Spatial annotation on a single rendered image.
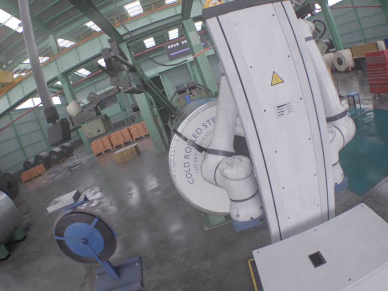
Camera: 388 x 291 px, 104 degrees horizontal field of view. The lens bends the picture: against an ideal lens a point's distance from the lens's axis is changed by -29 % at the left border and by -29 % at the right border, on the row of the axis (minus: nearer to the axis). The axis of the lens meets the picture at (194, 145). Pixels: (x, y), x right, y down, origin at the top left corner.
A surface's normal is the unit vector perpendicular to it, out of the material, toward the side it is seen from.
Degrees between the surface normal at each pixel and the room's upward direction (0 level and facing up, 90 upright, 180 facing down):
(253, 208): 68
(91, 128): 90
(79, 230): 90
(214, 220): 90
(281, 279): 0
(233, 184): 90
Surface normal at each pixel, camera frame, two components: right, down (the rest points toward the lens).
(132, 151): 0.09, 0.22
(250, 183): 0.40, 0.09
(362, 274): -0.34, -0.91
